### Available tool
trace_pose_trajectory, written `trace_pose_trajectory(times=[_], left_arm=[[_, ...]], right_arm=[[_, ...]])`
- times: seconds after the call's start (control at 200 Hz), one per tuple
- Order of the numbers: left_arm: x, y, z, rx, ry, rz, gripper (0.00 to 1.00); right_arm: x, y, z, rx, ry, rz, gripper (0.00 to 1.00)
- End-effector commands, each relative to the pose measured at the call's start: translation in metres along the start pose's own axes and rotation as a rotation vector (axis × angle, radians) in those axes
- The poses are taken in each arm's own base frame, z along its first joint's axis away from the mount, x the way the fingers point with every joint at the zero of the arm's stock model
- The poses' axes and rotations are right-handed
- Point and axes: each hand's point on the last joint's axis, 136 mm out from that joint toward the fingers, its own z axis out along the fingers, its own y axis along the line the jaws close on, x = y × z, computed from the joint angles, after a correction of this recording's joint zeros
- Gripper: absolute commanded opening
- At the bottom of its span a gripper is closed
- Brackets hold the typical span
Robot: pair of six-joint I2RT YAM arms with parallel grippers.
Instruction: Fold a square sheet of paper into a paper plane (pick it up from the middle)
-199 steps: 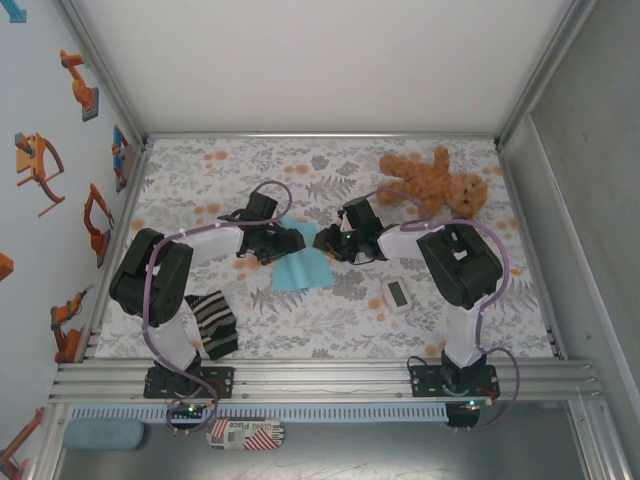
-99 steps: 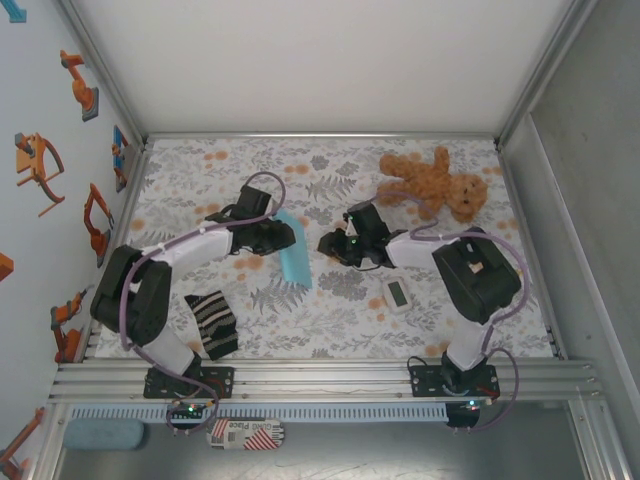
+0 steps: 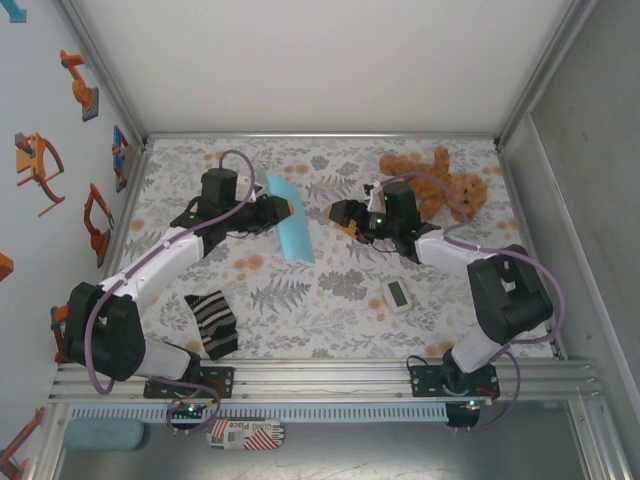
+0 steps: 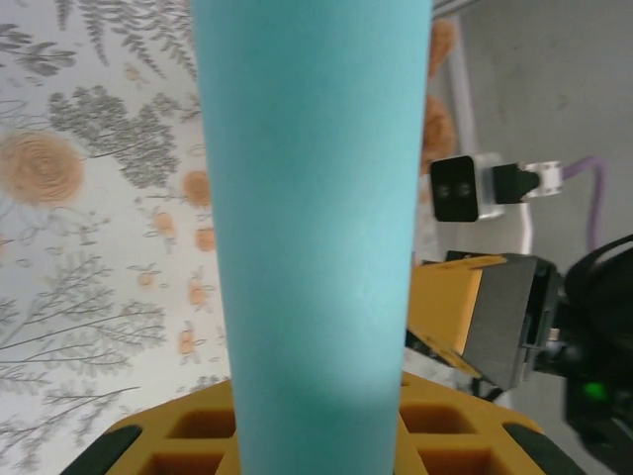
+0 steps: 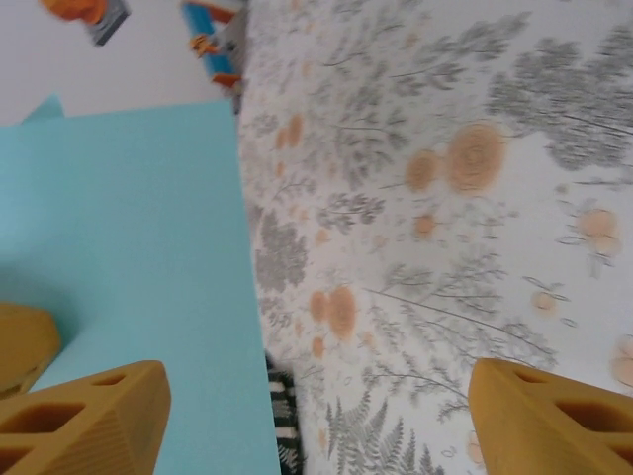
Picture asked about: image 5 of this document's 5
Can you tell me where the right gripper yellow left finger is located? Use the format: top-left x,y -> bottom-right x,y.
0,359 -> 172,475

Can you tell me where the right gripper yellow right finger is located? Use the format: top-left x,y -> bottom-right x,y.
468,358 -> 633,475

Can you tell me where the light blue cloth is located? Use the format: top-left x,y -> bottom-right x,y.
0,93 -> 283,475

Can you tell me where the black white striped sock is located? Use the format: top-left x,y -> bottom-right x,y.
265,349 -> 306,475

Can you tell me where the floral printed tablecloth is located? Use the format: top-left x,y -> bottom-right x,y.
231,0 -> 633,475

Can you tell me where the blue orange machine wall sticker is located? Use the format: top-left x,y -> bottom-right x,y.
180,0 -> 248,93

